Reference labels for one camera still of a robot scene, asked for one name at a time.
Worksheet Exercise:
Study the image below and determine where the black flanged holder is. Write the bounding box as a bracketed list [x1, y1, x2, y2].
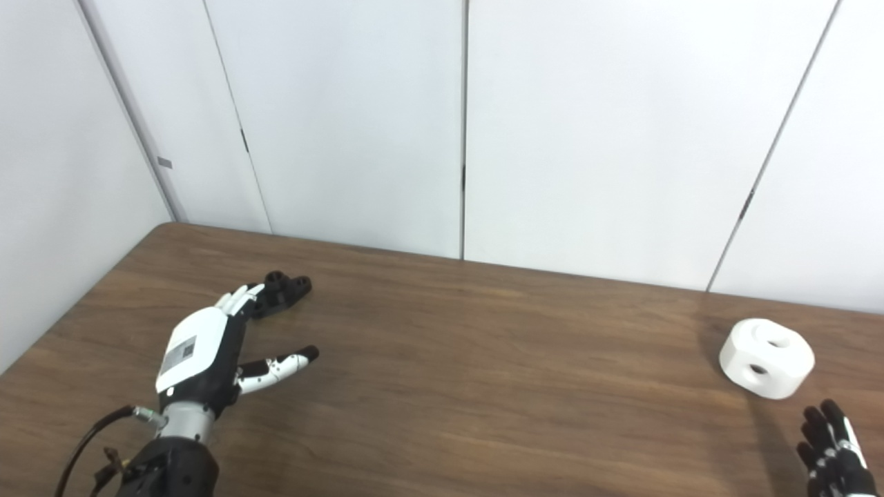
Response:
[250, 271, 313, 320]

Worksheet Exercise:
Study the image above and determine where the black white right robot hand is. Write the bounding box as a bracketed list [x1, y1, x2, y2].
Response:
[796, 399, 879, 497]

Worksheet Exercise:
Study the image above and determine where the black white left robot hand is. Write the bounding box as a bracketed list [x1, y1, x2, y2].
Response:
[155, 283, 320, 418]

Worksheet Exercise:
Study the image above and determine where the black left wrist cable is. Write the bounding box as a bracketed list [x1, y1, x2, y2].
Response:
[54, 405, 166, 497]

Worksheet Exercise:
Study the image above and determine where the round white plastic piece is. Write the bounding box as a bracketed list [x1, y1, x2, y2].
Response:
[719, 318, 816, 400]

